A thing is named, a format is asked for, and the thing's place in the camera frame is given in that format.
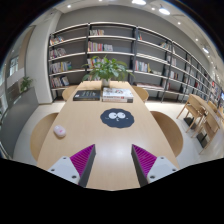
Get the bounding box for wooden chair right near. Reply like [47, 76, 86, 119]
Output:
[151, 111, 183, 156]

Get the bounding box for dark cartoon face mouse pad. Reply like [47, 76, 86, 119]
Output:
[100, 108, 134, 128]

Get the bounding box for wooden chair left near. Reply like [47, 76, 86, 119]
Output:
[30, 113, 58, 160]

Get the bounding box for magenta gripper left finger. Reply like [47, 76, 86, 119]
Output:
[48, 144, 96, 187]

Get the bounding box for small plant on ledge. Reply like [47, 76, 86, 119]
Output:
[20, 77, 33, 92]

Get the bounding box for wooden side table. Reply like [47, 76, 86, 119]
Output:
[179, 94, 221, 150]

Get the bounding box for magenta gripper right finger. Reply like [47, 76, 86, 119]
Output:
[131, 145, 178, 187]

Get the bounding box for wooden chair far left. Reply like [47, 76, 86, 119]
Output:
[62, 85, 77, 101]

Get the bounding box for wooden side chair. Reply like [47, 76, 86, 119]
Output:
[185, 104, 204, 130]

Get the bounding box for large grey bookshelf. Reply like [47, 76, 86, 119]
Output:
[48, 22, 222, 103]

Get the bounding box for black book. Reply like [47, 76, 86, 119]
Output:
[73, 90, 101, 101]

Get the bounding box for wooden chair far right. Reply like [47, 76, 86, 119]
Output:
[133, 86, 149, 102]

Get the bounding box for green potted plant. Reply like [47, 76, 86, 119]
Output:
[82, 56, 133, 88]

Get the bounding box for white pink computer mouse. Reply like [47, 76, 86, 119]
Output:
[54, 125, 66, 138]

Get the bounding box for stack of white red books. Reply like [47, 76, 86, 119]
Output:
[102, 87, 134, 103]

